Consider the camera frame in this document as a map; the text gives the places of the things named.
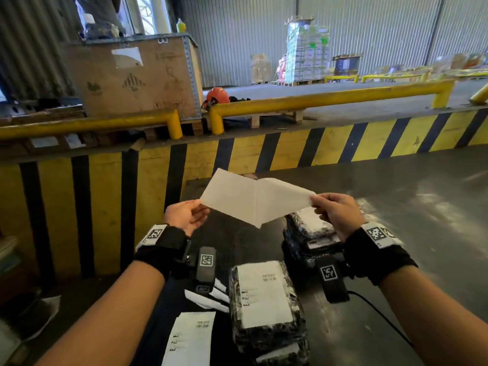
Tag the person's right hand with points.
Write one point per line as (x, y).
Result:
(339, 215)

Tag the stacked cardboard boxes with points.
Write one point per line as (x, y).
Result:
(260, 70)

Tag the dark framed pallet box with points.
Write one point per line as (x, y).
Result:
(347, 64)

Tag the yellow bottle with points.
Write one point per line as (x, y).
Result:
(181, 26)

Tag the wooden pallet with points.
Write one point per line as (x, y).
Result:
(255, 120)
(196, 127)

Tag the large brown plywood crate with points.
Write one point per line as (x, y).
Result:
(152, 83)

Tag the white paper sheet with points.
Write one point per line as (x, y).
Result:
(45, 312)

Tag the yellow pipe guardrail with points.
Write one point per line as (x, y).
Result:
(392, 76)
(76, 125)
(479, 94)
(341, 77)
(324, 97)

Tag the pile of white labels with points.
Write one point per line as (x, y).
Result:
(188, 339)

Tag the pink wrapped bundle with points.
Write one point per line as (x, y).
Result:
(281, 68)

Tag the person's left forearm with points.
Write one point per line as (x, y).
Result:
(106, 320)

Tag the black marker wristband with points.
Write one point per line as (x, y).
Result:
(164, 243)
(377, 255)

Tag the orange hard hat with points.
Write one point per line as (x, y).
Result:
(218, 96)

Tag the yellow black striped barrier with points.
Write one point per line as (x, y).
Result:
(103, 209)

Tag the person's right forearm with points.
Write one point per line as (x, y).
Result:
(438, 320)

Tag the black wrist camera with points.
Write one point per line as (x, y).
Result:
(331, 278)
(206, 268)

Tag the white paper tag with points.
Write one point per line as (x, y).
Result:
(45, 142)
(74, 141)

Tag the person's left hand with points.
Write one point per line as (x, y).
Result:
(187, 215)

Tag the white cup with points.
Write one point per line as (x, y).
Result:
(89, 19)

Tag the dark cloth bundle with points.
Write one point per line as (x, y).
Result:
(103, 31)

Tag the wrapped pallet load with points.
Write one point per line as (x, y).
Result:
(307, 53)

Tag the small wooden block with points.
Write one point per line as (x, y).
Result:
(138, 144)

